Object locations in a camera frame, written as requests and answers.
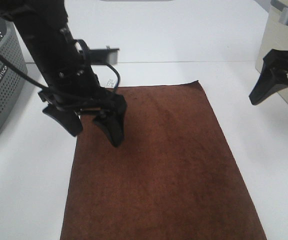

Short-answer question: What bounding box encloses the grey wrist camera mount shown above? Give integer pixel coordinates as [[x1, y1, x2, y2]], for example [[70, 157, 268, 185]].
[[87, 46, 120, 65]]

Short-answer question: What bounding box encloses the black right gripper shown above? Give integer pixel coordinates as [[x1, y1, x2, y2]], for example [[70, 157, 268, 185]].
[[249, 49, 288, 105]]

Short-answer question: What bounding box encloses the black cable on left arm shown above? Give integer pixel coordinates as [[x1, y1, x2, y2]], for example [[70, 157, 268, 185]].
[[0, 39, 121, 106]]

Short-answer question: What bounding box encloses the brown towel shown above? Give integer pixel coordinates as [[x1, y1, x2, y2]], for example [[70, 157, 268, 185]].
[[60, 81, 266, 240]]

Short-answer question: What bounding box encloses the grey perforated basket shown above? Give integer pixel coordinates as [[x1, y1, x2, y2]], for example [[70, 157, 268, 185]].
[[0, 18, 29, 151]]

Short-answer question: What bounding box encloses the beige plastic bin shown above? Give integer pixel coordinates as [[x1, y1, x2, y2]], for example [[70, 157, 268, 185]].
[[249, 5, 288, 105]]

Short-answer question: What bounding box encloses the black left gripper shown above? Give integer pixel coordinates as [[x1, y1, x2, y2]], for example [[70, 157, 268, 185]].
[[38, 87, 127, 147]]

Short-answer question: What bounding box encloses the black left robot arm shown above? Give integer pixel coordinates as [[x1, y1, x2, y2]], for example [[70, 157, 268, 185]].
[[0, 0, 127, 147]]

